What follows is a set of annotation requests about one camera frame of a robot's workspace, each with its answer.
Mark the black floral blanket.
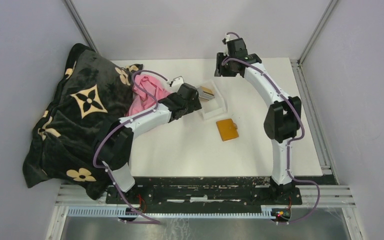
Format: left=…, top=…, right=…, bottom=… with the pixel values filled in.
left=22, top=43, right=144, bottom=200

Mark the pink cloth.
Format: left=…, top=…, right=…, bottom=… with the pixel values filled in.
left=126, top=74, right=171, bottom=116

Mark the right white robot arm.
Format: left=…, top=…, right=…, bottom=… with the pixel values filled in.
left=214, top=33, right=305, bottom=204

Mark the purple cable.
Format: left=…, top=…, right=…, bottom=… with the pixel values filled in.
left=92, top=69, right=170, bottom=226
left=221, top=31, right=321, bottom=225

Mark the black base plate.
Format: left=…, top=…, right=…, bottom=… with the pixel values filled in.
left=105, top=176, right=337, bottom=215

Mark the yellow leather card holder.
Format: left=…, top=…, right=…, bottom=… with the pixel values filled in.
left=216, top=118, right=239, bottom=142

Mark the white slotted cable duct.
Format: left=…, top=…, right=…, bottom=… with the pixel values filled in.
left=67, top=206, right=275, bottom=220

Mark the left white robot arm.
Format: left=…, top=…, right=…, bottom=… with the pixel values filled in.
left=92, top=83, right=202, bottom=204

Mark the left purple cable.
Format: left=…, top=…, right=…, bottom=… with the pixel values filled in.
left=92, top=69, right=170, bottom=226

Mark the stack of credit cards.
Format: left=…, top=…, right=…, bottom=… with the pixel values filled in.
left=197, top=86, right=215, bottom=101

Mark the aluminium frame rail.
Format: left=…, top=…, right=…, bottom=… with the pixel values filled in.
left=290, top=60, right=356, bottom=209

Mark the white plastic tray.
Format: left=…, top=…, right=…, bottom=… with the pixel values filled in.
left=198, top=80, right=228, bottom=120

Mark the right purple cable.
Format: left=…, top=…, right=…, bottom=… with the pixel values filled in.
left=221, top=31, right=321, bottom=225

